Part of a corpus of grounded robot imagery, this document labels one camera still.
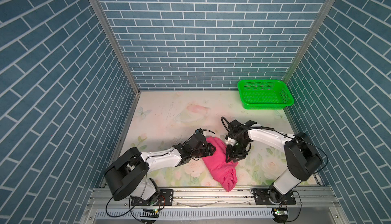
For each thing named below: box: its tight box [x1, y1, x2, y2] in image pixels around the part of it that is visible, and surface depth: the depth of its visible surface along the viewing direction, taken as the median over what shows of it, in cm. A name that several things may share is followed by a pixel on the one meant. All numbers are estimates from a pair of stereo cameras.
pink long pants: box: [202, 136, 239, 192], surface depth 80 cm
